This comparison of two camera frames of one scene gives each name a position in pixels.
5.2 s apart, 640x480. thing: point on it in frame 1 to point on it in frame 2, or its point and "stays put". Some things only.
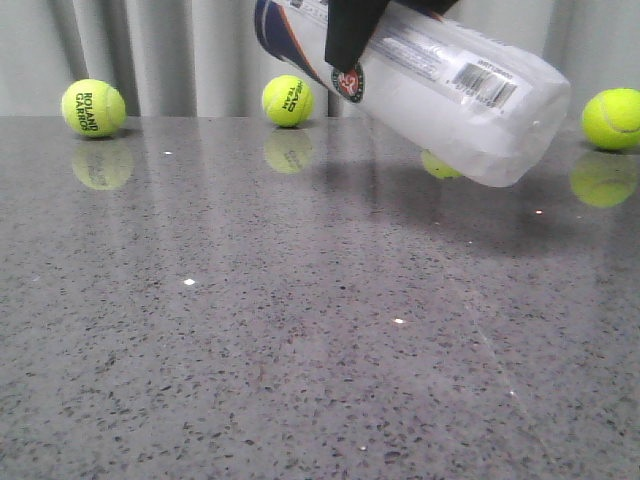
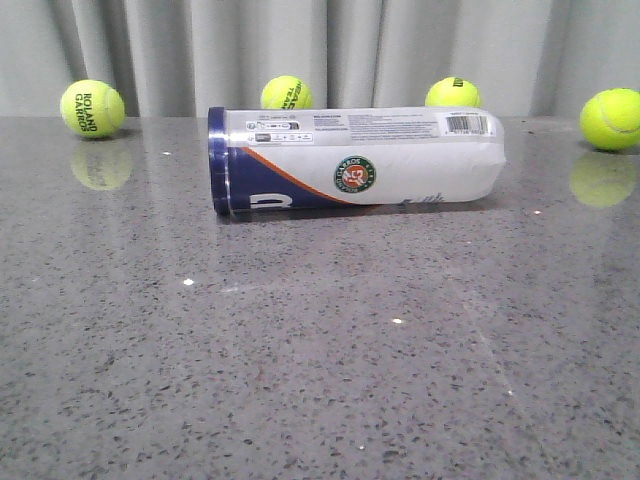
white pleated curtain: [210, 57] stays put
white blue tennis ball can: [488, 110] to [287, 157]
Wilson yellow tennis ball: [439, 167] to [452, 91]
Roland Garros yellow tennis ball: [93, 108] stays put
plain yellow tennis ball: [611, 119] stays put
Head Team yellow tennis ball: [288, 101] stays put
